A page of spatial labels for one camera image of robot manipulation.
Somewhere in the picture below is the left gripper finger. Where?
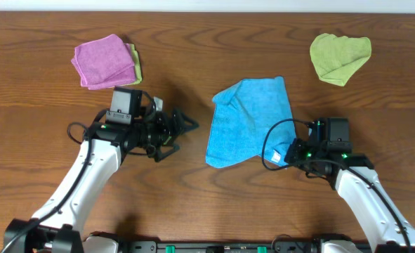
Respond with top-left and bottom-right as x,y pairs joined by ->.
172,108 -> 199,135
154,144 -> 180,162

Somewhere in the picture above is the blue microfiber cloth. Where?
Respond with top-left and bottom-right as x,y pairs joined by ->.
206,77 -> 296,169

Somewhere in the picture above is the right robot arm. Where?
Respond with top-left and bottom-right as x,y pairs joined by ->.
284,117 -> 415,252

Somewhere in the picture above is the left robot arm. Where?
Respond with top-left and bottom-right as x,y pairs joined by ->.
2,87 -> 199,252

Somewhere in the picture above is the folded green microfiber cloth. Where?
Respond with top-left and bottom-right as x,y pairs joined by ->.
128,44 -> 143,85

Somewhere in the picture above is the folded purple microfiber cloth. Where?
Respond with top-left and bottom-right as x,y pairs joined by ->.
71,34 -> 136,90

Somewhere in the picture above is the crumpled green microfiber cloth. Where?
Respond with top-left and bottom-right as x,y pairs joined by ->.
310,33 -> 372,87

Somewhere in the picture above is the right black cable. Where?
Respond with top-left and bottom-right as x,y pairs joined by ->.
261,118 -> 414,247

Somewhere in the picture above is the black cable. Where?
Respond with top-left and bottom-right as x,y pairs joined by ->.
261,118 -> 414,247
0,122 -> 92,253

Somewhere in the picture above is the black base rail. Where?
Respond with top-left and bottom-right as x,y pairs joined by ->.
87,231 -> 369,253

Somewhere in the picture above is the left black cable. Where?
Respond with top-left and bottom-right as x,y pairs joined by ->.
0,122 -> 92,253

